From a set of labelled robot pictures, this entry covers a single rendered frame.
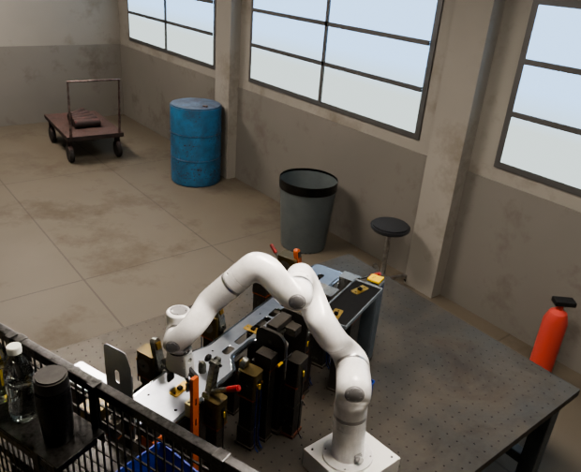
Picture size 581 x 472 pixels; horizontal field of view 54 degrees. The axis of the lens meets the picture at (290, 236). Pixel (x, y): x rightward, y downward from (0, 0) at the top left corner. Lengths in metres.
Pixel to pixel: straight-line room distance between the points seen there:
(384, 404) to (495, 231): 2.18
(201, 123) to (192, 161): 0.45
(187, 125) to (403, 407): 4.52
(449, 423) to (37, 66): 7.86
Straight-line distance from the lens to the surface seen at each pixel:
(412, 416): 2.64
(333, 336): 1.92
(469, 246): 4.66
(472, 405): 2.79
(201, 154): 6.54
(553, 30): 4.14
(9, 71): 9.16
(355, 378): 1.94
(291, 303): 1.77
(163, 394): 2.17
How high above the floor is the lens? 2.44
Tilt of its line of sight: 26 degrees down
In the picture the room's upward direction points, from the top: 5 degrees clockwise
